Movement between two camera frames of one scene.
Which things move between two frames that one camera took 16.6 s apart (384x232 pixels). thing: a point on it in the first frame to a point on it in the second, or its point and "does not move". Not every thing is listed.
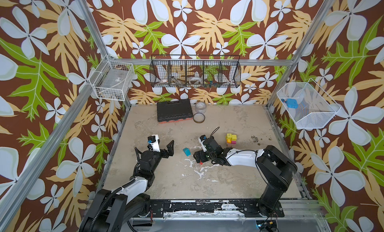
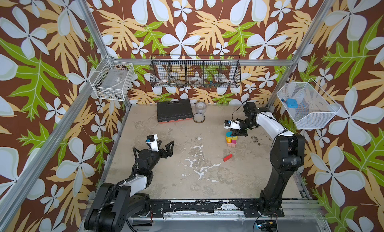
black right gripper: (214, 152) to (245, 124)
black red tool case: (174, 111) does not move
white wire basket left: (111, 80) does not move
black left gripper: (169, 151) does not move
